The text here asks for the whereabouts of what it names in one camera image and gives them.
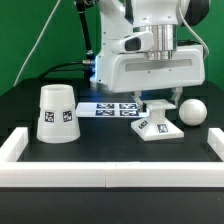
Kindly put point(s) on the white lamp bulb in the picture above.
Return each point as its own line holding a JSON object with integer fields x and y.
{"x": 193, "y": 112}

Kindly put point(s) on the white lamp base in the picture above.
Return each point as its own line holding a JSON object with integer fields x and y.
{"x": 156, "y": 126}

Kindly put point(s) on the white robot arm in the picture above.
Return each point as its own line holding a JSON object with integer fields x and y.
{"x": 140, "y": 50}

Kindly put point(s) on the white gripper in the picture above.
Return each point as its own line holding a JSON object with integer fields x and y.
{"x": 135, "y": 72}

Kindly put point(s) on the white U-shaped fence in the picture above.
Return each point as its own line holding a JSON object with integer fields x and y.
{"x": 14, "y": 173}

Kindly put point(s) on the white marker sheet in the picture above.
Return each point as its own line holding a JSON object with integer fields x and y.
{"x": 89, "y": 109}

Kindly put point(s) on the white lamp shade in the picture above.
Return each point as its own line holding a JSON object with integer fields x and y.
{"x": 57, "y": 122}

